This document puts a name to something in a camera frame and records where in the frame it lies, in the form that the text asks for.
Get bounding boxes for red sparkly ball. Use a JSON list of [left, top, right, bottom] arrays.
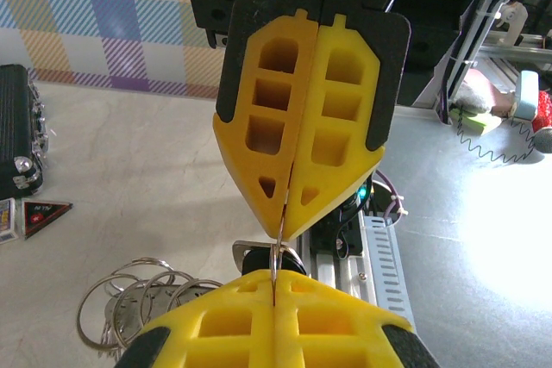
[[532, 90, 552, 134]]

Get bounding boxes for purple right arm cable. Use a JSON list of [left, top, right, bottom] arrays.
[[435, 53, 454, 126]]

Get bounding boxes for black hard case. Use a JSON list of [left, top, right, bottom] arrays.
[[0, 64, 49, 197]]

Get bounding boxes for slotted grey cable duct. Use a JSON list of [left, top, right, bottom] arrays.
[[361, 212, 417, 330]]

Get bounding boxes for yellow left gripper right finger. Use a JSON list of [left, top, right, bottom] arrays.
[[273, 270, 441, 368]]

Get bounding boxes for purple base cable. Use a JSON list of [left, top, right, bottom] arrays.
[[373, 169, 409, 227]]

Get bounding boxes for green sticky notes pad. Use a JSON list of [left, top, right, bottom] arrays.
[[450, 107, 504, 136]]

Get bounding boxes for white plastic bracket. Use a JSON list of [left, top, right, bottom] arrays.
[[495, 0, 527, 48]]

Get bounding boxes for small card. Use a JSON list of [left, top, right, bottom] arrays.
[[0, 197, 21, 245]]

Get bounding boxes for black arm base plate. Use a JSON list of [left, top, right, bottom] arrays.
[[308, 195, 367, 259]]

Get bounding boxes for light blue plastic object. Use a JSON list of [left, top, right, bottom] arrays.
[[511, 69, 540, 122]]

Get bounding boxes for black coiled wire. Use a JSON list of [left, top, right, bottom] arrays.
[[455, 109, 538, 166]]

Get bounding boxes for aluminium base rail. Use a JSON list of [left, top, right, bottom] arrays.
[[299, 234, 379, 304]]

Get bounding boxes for silver metal keyring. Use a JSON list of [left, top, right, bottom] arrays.
[[269, 208, 286, 300], [166, 278, 225, 317], [76, 271, 146, 351], [140, 270, 202, 321], [107, 257, 176, 300], [98, 322, 130, 360]]

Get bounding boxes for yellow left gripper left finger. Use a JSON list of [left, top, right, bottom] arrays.
[[114, 269, 276, 368]]

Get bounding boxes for silver and black metal piece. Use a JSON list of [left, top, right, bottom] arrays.
[[231, 240, 308, 277]]

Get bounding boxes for grey fuzzy object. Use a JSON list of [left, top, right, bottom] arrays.
[[455, 81, 495, 113]]

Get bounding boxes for black and red triangle piece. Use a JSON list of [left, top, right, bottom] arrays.
[[19, 199, 74, 240]]

